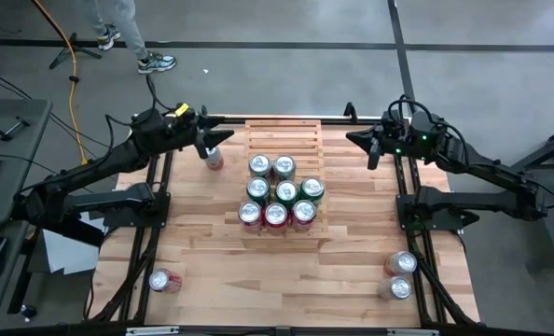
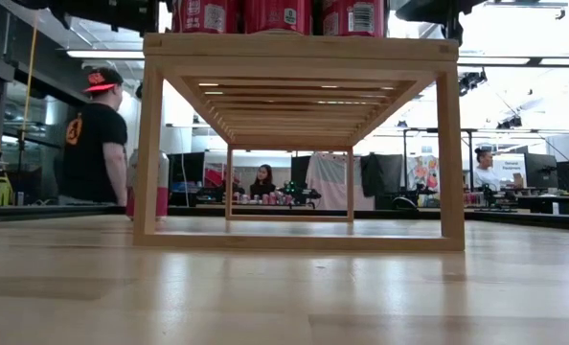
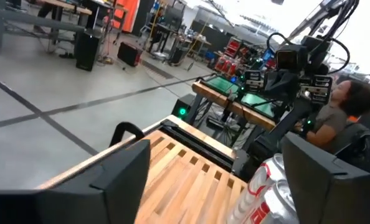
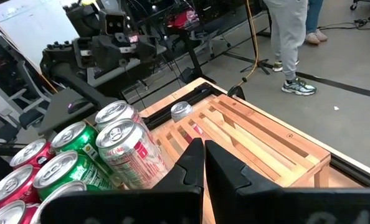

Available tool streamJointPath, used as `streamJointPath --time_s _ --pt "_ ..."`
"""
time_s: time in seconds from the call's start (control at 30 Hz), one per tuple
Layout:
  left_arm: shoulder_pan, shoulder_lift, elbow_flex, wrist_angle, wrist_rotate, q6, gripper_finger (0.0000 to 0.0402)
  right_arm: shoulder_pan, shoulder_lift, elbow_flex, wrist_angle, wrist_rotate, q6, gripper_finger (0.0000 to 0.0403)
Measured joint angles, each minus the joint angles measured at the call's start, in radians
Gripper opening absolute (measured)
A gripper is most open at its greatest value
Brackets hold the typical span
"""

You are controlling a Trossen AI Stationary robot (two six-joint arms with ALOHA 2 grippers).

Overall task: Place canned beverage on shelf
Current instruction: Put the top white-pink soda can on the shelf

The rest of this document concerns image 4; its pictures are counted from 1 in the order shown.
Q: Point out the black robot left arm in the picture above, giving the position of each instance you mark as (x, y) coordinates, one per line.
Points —
(66, 74)

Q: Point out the red can barcode label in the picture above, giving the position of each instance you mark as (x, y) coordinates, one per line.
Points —
(7, 214)

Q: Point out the red white seltzer can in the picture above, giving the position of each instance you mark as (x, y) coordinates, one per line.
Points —
(181, 110)

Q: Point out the black computer mouse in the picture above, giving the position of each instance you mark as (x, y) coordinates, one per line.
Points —
(77, 105)

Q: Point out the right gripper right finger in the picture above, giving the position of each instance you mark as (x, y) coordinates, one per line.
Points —
(281, 205)

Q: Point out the red can white labels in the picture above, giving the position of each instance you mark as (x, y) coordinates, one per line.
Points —
(32, 152)

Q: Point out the green soda can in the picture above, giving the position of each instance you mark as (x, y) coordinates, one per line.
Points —
(76, 137)
(66, 186)
(63, 168)

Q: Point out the white board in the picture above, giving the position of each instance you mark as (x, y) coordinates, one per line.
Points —
(32, 28)

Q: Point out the red bag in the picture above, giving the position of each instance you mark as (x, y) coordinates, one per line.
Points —
(182, 20)

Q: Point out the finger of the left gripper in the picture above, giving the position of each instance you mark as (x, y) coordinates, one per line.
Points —
(83, 53)
(147, 48)

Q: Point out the grey desk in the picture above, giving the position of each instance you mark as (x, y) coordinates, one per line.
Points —
(60, 109)

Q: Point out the black clamp bracket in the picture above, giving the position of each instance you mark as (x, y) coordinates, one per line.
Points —
(236, 92)

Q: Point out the person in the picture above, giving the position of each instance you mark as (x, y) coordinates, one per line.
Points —
(312, 15)
(287, 31)

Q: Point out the white office chair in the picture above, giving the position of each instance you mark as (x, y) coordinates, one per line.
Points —
(29, 99)

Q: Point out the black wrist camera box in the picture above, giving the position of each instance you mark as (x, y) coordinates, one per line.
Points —
(113, 21)

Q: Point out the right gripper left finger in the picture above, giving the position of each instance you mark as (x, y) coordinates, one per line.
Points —
(141, 205)

